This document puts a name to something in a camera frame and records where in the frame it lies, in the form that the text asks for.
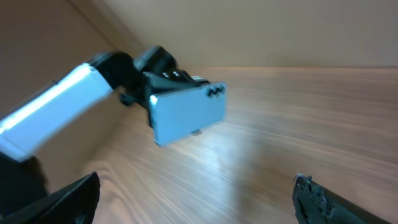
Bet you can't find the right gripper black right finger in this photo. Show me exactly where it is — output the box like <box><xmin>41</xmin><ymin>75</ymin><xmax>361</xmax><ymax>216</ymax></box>
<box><xmin>292</xmin><ymin>173</ymin><xmax>391</xmax><ymax>224</ymax></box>

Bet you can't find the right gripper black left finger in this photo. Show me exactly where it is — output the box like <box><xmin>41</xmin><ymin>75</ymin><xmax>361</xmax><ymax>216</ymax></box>
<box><xmin>1</xmin><ymin>172</ymin><xmax>100</xmax><ymax>224</ymax></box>

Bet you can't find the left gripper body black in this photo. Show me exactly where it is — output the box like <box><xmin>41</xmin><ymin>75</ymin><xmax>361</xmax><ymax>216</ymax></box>
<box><xmin>119</xmin><ymin>45</ymin><xmax>210</xmax><ymax>110</ymax></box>

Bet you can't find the teal Galaxy S25 smartphone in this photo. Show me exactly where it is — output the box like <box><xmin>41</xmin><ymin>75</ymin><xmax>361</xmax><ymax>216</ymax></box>
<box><xmin>149</xmin><ymin>82</ymin><xmax>228</xmax><ymax>146</ymax></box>

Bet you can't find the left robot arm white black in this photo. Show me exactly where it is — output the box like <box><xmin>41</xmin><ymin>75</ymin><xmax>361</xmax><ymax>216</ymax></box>
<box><xmin>1</xmin><ymin>45</ymin><xmax>207</xmax><ymax>217</ymax></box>

